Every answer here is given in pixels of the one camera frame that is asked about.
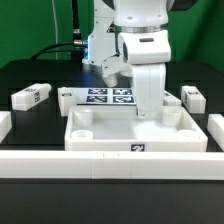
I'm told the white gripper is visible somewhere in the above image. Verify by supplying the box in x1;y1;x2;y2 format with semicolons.
118;30;171;119

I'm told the white desk top tray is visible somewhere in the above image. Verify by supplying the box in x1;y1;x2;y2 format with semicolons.
64;105;208;152

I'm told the white sheet with tags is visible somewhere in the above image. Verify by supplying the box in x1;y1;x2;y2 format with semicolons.
69;88;136;105

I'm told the white right fence block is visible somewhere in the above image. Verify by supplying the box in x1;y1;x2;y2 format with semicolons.
207;114;224;151

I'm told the white fence block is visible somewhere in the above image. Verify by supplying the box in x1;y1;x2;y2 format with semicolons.
207;114;224;151
0;111;12;143

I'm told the white front fence bar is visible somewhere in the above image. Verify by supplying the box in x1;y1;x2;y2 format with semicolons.
0;150;224;180

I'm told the white left fence block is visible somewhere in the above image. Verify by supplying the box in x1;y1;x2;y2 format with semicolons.
0;111;12;143

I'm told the black vertical cable connector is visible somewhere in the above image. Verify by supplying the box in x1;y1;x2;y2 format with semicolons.
72;0;81;40

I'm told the black cable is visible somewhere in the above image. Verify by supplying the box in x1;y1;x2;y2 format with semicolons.
30;40;88;61

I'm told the white thin cable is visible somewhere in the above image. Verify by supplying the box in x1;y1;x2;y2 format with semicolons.
51;0;59;61

